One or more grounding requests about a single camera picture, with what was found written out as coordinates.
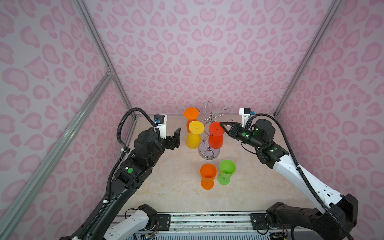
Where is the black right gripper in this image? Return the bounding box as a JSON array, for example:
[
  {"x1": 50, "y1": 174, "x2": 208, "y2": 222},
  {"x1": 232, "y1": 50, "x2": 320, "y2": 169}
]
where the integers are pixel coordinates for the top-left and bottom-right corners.
[{"x1": 220, "y1": 122, "x2": 265, "y2": 150}]

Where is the red plastic wine glass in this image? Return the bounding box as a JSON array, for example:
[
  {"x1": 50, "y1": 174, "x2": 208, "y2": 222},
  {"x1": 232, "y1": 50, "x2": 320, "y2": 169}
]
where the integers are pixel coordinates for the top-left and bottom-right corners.
[{"x1": 209, "y1": 122, "x2": 225, "y2": 149}]

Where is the green plastic wine glass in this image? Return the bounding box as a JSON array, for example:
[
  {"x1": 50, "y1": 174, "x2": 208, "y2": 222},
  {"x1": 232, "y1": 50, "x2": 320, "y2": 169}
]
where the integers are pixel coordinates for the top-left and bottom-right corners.
[{"x1": 217, "y1": 160, "x2": 237, "y2": 186}]

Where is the orange plastic wine glass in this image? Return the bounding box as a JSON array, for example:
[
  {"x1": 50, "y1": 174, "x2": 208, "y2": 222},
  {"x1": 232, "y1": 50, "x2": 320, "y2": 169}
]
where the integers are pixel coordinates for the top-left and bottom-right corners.
[
  {"x1": 200, "y1": 164, "x2": 217, "y2": 190},
  {"x1": 184, "y1": 107, "x2": 199, "y2": 133}
]

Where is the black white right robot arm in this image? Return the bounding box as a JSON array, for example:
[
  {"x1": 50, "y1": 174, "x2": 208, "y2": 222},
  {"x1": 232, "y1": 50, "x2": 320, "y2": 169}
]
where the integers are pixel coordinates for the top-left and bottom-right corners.
[{"x1": 220, "y1": 119, "x2": 359, "y2": 240}]

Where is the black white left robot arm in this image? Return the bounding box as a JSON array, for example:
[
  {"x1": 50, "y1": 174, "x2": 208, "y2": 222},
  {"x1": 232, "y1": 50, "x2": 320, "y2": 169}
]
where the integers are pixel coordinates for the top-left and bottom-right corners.
[{"x1": 64, "y1": 128, "x2": 181, "y2": 240}]

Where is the yellow plastic wine glass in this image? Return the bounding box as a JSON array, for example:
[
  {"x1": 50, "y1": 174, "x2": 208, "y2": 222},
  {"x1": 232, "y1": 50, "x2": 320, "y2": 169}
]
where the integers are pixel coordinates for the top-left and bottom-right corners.
[{"x1": 186, "y1": 121, "x2": 205, "y2": 149}]

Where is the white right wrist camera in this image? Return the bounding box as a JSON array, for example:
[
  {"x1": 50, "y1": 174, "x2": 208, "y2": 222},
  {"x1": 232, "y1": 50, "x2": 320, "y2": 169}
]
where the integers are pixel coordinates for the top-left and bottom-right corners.
[{"x1": 239, "y1": 108, "x2": 255, "y2": 127}]

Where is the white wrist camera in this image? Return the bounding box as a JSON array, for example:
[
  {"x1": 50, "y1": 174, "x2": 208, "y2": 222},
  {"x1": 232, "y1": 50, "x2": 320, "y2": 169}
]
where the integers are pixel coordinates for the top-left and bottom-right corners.
[
  {"x1": 154, "y1": 114, "x2": 168, "y2": 140},
  {"x1": 239, "y1": 108, "x2": 255, "y2": 127}
]

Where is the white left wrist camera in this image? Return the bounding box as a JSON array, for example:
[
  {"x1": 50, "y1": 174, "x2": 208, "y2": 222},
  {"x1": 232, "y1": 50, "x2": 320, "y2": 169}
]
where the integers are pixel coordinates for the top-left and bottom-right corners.
[{"x1": 154, "y1": 114, "x2": 168, "y2": 140}]

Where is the chrome wire wine glass rack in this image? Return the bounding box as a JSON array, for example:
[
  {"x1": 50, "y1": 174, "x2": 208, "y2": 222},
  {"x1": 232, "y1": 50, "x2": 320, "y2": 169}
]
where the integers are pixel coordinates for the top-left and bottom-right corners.
[{"x1": 198, "y1": 101, "x2": 230, "y2": 161}]

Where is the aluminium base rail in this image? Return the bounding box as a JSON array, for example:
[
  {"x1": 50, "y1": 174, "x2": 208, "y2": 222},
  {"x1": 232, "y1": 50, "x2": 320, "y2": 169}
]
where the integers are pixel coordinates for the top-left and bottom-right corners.
[{"x1": 110, "y1": 209, "x2": 316, "y2": 240}]

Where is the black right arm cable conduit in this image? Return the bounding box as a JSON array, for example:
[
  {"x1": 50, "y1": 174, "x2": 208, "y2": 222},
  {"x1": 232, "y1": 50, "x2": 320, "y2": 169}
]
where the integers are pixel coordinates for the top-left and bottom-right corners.
[{"x1": 244, "y1": 113, "x2": 356, "y2": 240}]

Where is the aluminium corner frame post left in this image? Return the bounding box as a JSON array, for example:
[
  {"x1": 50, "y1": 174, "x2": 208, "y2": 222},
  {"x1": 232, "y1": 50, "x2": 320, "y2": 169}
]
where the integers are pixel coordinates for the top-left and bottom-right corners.
[{"x1": 73, "y1": 0, "x2": 132, "y2": 110}]

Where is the aluminium corner frame post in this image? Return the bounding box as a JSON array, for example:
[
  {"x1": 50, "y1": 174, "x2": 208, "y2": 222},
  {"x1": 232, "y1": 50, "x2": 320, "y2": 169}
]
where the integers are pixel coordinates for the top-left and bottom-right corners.
[
  {"x1": 274, "y1": 0, "x2": 345, "y2": 118},
  {"x1": 73, "y1": 0, "x2": 132, "y2": 110}
]

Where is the aluminium corner frame post right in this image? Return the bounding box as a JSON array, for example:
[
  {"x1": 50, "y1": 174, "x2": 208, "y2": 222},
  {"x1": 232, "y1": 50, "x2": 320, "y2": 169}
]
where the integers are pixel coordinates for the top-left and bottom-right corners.
[{"x1": 274, "y1": 0, "x2": 345, "y2": 118}]

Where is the aluminium diagonal frame bar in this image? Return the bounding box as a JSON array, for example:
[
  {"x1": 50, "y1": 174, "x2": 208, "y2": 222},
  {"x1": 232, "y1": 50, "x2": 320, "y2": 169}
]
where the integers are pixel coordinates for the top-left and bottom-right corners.
[{"x1": 1, "y1": 72, "x2": 115, "y2": 240}]

